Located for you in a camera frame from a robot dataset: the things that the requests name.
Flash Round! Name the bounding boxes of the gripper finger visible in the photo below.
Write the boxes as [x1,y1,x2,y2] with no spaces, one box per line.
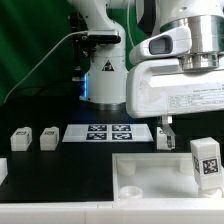
[161,116,175,149]

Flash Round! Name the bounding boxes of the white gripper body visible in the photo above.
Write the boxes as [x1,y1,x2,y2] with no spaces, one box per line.
[126,60,224,118]

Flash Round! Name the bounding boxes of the white square tabletop tray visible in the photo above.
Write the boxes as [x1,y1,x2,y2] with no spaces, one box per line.
[112,153,224,207]

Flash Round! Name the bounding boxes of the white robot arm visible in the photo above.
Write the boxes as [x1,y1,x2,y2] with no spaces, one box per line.
[68,0,224,145]

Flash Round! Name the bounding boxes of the white marker sheet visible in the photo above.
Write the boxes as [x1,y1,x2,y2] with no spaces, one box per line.
[63,124,153,142]

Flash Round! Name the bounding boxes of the white left obstacle block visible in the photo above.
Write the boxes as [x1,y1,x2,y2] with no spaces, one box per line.
[0,158,8,185]

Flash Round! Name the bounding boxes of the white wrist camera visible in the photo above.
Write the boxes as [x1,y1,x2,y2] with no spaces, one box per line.
[129,26,192,65]

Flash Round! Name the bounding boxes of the black camera on stand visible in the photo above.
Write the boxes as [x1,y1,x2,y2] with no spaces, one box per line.
[68,12,88,101]

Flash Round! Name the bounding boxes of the white cable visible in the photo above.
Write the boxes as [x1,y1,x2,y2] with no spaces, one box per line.
[3,30,90,105]

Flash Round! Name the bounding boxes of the black cable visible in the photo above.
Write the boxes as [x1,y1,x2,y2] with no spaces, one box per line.
[6,79,81,101]

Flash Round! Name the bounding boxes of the white front rail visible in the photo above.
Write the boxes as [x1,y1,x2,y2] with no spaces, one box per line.
[0,198,224,224]

